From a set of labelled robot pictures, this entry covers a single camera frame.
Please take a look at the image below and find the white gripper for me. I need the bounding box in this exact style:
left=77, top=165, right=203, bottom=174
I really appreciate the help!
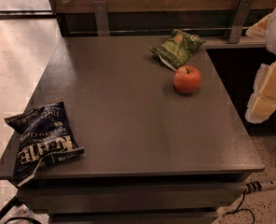
left=245, top=8, right=276, bottom=123

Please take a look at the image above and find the green jalapeno chip bag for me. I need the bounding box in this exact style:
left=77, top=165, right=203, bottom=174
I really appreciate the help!
left=150, top=29, right=204, bottom=71

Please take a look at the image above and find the blue kettle chip bag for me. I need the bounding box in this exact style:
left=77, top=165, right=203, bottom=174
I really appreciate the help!
left=5, top=101, right=85, bottom=187

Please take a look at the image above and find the red apple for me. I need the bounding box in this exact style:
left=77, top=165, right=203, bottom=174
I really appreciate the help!
left=173, top=65, right=201, bottom=93

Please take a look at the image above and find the grey drawer cabinet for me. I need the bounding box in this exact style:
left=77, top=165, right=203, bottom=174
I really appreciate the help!
left=0, top=35, right=267, bottom=224

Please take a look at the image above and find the right metal rail bracket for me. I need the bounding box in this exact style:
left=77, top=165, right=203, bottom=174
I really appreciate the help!
left=228, top=0, right=254, bottom=44

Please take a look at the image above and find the metal rail bracket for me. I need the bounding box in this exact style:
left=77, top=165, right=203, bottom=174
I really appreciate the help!
left=228, top=0, right=254, bottom=44
left=93, top=1, right=110, bottom=36

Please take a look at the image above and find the striped plug with cable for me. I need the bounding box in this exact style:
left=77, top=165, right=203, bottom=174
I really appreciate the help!
left=224, top=181, right=276, bottom=224

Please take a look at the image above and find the left metal rail bracket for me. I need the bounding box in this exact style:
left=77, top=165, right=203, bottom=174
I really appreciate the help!
left=93, top=1, right=110, bottom=36

